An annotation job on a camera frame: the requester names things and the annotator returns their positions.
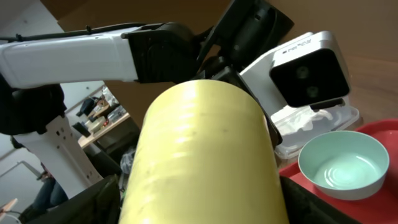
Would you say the clear plastic bin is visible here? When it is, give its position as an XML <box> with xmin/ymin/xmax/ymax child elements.
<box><xmin>275</xmin><ymin>97</ymin><xmax>359</xmax><ymax>160</ymax></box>

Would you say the white napkin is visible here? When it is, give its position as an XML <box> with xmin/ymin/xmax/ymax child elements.
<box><xmin>271</xmin><ymin>106</ymin><xmax>333</xmax><ymax>136</ymax></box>

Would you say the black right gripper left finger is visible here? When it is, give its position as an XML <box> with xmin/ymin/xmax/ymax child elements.
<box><xmin>29</xmin><ymin>175</ymin><xmax>121</xmax><ymax>224</ymax></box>

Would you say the yellow plastic cup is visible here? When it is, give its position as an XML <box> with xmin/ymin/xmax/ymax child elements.
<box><xmin>119</xmin><ymin>80</ymin><xmax>289</xmax><ymax>223</ymax></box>

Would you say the red plastic tray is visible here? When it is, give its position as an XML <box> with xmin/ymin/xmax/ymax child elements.
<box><xmin>279</xmin><ymin>119</ymin><xmax>397</xmax><ymax>223</ymax></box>

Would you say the light green bowl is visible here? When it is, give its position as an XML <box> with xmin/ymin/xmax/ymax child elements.
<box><xmin>298</xmin><ymin>131</ymin><xmax>390</xmax><ymax>200</ymax></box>

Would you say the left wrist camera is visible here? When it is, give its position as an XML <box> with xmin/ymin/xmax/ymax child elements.
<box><xmin>240</xmin><ymin>30</ymin><xmax>351</xmax><ymax>116</ymax></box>

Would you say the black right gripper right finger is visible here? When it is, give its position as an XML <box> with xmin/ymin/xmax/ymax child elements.
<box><xmin>280</xmin><ymin>176</ymin><xmax>359</xmax><ymax>224</ymax></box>

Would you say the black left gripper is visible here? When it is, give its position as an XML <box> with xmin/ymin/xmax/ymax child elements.
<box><xmin>195</xmin><ymin>0</ymin><xmax>295</xmax><ymax>147</ymax></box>

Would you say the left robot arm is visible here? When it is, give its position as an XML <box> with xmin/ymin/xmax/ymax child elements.
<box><xmin>1</xmin><ymin>1</ymin><xmax>294</xmax><ymax>198</ymax></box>

